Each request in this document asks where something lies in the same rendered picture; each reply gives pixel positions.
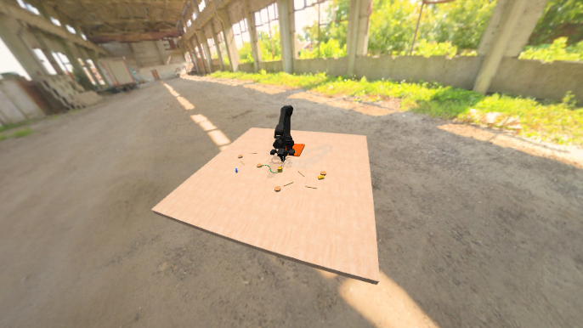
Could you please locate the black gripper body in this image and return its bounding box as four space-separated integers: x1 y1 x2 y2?
270 144 295 156

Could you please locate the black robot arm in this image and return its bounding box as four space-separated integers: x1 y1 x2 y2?
273 105 294 157

